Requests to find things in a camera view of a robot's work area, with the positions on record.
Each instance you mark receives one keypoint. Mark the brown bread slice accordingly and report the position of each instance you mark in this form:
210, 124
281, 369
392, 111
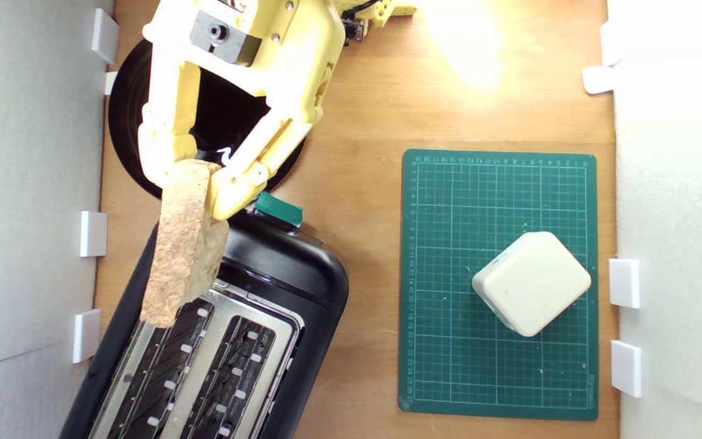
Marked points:
183, 256

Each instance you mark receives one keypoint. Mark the green toaster lever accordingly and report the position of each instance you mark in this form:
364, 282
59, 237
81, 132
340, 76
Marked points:
281, 210

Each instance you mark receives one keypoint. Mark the black two-slot toaster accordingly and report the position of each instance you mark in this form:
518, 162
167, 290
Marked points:
278, 262

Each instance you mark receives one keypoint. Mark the black round plate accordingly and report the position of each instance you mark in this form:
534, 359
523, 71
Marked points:
229, 122

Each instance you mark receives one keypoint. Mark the green cutting mat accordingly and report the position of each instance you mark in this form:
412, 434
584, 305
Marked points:
448, 366

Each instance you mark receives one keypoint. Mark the white block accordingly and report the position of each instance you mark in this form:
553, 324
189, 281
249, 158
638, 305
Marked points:
531, 283

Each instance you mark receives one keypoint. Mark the white wall clip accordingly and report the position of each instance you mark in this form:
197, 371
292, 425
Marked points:
624, 283
104, 36
111, 83
626, 367
598, 79
93, 233
607, 46
86, 335

